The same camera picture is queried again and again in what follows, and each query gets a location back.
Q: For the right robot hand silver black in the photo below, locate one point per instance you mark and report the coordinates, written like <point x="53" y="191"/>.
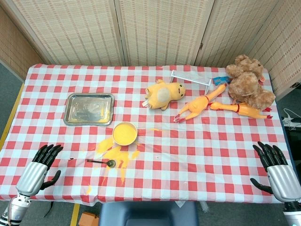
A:
<point x="284" y="181"/>

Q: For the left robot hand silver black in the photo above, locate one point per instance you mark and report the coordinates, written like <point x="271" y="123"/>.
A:
<point x="30" y="176"/>

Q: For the black spoon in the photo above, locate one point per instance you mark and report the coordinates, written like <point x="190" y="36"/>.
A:
<point x="111" y="163"/>

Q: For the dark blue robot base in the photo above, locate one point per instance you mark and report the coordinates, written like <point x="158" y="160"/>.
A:
<point x="148" y="214"/>

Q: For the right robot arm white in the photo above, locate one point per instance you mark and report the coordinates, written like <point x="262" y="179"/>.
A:
<point x="292" y="215"/>

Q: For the silver metal tray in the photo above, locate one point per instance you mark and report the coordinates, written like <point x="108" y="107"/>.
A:
<point x="88" y="109"/>

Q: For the off-white bowl yellow powder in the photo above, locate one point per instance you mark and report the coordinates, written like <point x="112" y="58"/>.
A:
<point x="124" y="134"/>

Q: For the black box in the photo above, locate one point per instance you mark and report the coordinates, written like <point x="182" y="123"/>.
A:
<point x="295" y="141"/>

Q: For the orange box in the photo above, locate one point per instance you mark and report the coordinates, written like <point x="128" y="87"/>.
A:
<point x="88" y="219"/>

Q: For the yellow rubber chicken toy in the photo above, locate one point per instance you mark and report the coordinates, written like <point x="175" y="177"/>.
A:
<point x="244" y="110"/>
<point x="195" y="106"/>

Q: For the spilled yellow powder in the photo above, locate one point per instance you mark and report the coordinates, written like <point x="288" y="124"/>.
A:
<point x="115" y="154"/>

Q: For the red white checkered tablecloth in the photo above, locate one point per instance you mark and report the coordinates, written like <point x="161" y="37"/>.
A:
<point x="188" y="153"/>

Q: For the brown teddy bear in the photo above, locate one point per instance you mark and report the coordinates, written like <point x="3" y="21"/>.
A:
<point x="244" y="84"/>

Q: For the small blue toy car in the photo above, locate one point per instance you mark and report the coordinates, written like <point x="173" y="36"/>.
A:
<point x="219" y="80"/>

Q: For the white clear plastic rack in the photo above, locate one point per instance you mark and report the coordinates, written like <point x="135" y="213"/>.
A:
<point x="188" y="77"/>

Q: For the yellow plush toy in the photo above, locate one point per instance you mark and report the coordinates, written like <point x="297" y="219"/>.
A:
<point x="162" y="95"/>

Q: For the woven folding screen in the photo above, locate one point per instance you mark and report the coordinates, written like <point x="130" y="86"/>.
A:
<point x="70" y="30"/>

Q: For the small black bracket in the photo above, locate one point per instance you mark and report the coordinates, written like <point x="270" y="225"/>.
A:
<point x="296" y="85"/>

